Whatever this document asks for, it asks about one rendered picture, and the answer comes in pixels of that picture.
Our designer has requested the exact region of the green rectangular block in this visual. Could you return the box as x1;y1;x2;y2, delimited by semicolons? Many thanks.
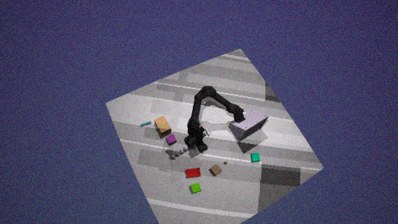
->
190;183;201;194

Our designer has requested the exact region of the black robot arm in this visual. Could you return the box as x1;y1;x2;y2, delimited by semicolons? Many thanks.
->
184;86;245;149

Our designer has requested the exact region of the purple rectangular block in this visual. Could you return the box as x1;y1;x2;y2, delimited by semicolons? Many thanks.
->
166;134;177;144

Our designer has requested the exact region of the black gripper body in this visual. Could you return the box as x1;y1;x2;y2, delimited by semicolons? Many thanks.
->
196;136;208;152

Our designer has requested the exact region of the red rectangular block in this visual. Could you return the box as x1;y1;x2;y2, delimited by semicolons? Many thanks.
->
186;168;201;178

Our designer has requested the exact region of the green square block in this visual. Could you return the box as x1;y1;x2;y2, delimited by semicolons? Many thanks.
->
251;152;260;162

